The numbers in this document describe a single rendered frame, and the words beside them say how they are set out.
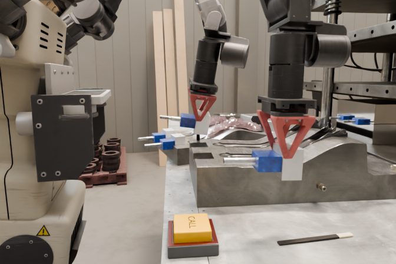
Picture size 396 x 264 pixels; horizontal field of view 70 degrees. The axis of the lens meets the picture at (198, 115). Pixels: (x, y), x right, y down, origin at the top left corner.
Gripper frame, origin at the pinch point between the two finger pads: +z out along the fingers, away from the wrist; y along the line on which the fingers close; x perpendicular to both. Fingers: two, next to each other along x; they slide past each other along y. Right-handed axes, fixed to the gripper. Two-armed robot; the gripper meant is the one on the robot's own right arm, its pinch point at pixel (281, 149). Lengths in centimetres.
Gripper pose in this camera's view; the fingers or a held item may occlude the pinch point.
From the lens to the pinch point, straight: 52.1
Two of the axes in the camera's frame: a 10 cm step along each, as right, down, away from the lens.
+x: -10.0, 0.0, -1.0
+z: -0.1, 9.9, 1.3
